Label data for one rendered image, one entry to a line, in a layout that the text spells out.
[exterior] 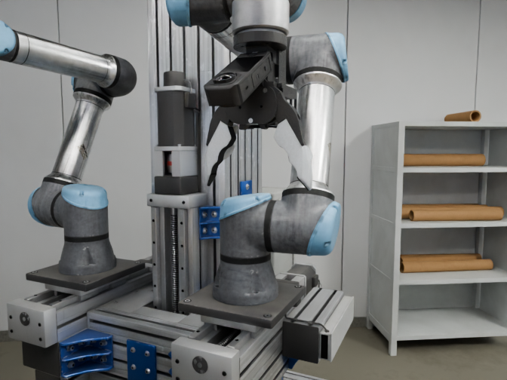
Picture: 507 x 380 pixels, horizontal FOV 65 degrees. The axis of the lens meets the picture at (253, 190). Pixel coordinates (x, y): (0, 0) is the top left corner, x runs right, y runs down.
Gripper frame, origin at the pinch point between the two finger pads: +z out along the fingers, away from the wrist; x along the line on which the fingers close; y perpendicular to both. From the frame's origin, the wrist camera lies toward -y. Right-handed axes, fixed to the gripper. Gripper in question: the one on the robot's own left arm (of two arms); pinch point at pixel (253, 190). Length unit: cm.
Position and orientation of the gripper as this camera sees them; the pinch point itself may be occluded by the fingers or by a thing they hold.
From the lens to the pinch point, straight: 53.1
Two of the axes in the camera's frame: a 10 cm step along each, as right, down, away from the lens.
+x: -9.1, -0.4, 4.2
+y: 4.2, -0.9, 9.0
